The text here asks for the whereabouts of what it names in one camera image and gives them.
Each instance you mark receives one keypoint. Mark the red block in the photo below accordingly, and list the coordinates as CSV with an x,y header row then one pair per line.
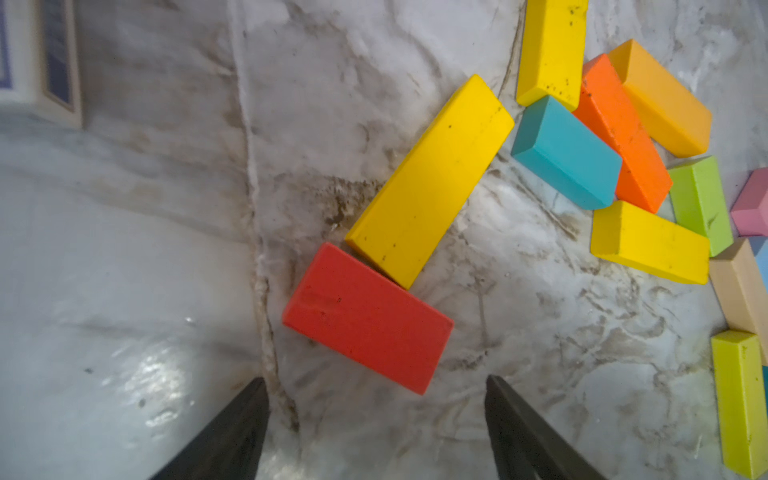
x,y
350,308

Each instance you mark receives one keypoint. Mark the amber orange block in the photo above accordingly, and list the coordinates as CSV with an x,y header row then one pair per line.
x,y
670,113

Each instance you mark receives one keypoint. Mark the lime yellow block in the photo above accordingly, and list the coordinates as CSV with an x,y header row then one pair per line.
x,y
741,402

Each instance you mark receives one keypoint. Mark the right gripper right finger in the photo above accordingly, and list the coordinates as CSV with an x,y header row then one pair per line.
x,y
524,445

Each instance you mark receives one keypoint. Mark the green block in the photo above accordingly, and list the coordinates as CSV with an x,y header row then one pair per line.
x,y
699,202

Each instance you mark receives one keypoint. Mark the tan wooden block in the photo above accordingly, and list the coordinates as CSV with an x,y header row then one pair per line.
x,y
740,290

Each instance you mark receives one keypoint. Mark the teal short block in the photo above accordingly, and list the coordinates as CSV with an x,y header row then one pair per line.
x,y
558,148

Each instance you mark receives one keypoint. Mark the long yellow block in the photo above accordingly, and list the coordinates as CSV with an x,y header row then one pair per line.
x,y
402,226
552,54

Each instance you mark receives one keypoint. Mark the light blue block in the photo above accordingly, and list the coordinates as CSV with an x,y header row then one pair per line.
x,y
759,246

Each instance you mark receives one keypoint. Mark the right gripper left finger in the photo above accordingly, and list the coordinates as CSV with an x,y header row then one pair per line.
x,y
230,446

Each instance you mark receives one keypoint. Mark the pink block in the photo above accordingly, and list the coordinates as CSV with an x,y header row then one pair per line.
x,y
749,212

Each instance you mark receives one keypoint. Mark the colourful card box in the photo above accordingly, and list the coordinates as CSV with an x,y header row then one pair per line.
x,y
40,71

